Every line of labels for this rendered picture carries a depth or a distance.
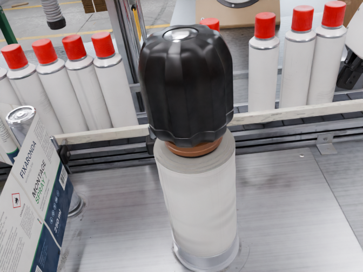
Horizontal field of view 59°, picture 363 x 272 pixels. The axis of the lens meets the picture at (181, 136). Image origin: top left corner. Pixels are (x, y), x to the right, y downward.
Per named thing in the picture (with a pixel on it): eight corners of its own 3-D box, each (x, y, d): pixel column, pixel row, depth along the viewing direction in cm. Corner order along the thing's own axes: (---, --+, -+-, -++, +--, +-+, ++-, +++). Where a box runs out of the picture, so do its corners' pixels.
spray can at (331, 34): (308, 115, 64) (325, 10, 51) (300, 101, 68) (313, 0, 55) (335, 112, 64) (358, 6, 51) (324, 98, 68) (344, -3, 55)
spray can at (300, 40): (282, 119, 64) (292, 15, 51) (275, 104, 68) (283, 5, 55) (308, 116, 64) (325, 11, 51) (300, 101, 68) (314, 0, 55)
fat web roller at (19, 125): (52, 219, 51) (-5, 126, 39) (59, 197, 54) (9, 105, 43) (80, 217, 51) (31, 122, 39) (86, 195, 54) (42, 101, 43)
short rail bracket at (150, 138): (153, 179, 62) (141, 130, 55) (154, 168, 64) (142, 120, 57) (170, 177, 62) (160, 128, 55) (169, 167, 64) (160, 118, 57)
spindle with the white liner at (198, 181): (174, 277, 41) (119, 66, 23) (173, 219, 48) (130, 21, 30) (244, 270, 41) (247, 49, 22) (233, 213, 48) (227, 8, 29)
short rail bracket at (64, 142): (64, 189, 63) (40, 142, 55) (71, 166, 68) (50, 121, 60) (80, 187, 63) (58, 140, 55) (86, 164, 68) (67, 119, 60)
